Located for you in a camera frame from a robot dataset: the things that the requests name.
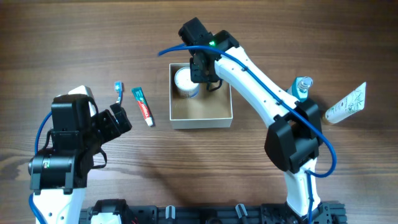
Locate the green red toothpaste tube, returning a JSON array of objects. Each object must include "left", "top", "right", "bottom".
[{"left": 131, "top": 87, "right": 154, "bottom": 127}]

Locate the blue toothbrush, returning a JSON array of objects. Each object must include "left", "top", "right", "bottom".
[{"left": 114, "top": 81, "right": 124, "bottom": 105}]

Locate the cotton swab jar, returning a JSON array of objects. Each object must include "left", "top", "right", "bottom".
[{"left": 174, "top": 67, "right": 200, "bottom": 98}]

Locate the blue mouthwash bottle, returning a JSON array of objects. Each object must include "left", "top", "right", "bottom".
[{"left": 286, "top": 77, "right": 313, "bottom": 102}]

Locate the white cream tube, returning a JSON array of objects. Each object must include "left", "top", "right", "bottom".
[{"left": 322, "top": 82, "right": 366, "bottom": 124}]

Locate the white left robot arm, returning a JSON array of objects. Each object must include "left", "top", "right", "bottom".
[{"left": 28, "top": 94, "right": 132, "bottom": 223}]

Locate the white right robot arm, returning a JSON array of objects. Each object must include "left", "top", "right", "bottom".
[{"left": 178, "top": 17, "right": 325, "bottom": 223}]

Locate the white cardboard box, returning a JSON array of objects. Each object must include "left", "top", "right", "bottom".
[{"left": 169, "top": 63, "right": 233, "bottom": 129}]

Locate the white wrist camera, left arm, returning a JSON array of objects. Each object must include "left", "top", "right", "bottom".
[{"left": 67, "top": 85, "right": 97, "bottom": 118}]

